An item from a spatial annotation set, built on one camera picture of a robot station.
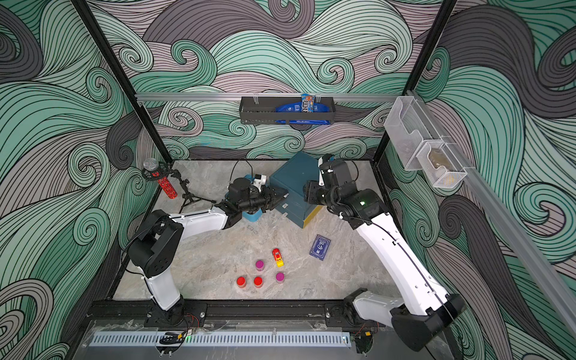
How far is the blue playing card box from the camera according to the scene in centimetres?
87

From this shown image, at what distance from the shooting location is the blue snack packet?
2.98ft

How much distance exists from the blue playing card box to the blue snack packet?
0.49 meters
